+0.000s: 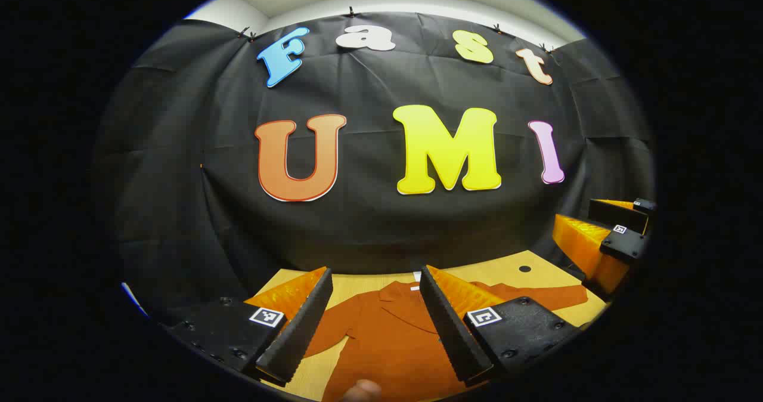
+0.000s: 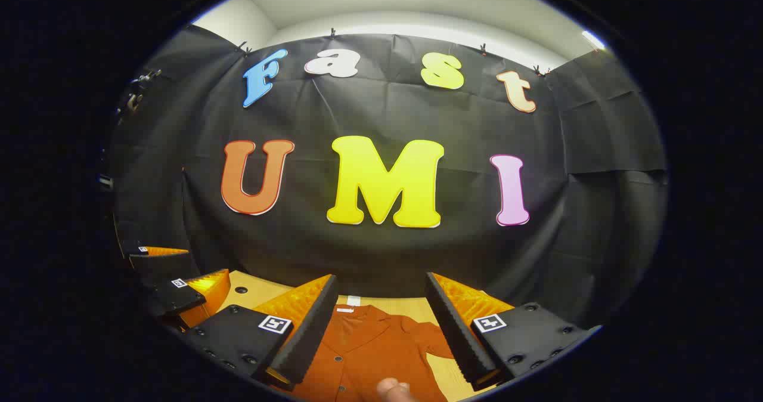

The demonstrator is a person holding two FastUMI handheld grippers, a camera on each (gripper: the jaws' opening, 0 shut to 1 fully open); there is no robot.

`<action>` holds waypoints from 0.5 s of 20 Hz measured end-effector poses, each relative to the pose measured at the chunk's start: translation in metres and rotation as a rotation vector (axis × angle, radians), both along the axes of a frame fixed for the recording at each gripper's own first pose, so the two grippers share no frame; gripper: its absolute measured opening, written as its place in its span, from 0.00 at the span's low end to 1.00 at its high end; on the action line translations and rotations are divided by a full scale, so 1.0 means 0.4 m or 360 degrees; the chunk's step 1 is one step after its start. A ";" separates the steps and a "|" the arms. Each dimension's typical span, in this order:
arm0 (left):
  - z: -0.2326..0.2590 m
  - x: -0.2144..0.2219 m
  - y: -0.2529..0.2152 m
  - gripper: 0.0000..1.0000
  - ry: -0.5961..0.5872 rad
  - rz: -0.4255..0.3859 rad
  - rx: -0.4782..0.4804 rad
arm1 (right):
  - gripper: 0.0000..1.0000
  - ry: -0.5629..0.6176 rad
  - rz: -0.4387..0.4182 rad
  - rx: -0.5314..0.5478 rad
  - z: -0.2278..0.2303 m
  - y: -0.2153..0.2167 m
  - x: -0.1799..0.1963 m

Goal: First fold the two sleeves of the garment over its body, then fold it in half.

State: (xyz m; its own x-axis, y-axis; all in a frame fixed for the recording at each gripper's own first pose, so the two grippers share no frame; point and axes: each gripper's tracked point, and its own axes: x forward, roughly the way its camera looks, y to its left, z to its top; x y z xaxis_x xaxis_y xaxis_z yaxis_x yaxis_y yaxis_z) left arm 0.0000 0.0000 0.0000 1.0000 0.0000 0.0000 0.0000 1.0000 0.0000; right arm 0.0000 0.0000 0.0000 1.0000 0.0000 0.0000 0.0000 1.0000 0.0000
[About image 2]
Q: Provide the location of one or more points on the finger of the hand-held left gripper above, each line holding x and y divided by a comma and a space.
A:
179, 297
164, 268

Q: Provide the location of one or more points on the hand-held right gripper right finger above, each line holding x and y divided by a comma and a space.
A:
459, 336

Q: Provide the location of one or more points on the orange knitted cardigan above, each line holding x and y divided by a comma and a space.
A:
363, 354

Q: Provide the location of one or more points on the black backdrop cloth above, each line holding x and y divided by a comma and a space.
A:
387, 110

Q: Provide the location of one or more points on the ceiling light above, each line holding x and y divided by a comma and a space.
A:
594, 40

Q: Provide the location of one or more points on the dark metal stand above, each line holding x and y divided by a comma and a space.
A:
136, 95

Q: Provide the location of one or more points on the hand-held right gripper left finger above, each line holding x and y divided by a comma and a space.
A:
310, 336

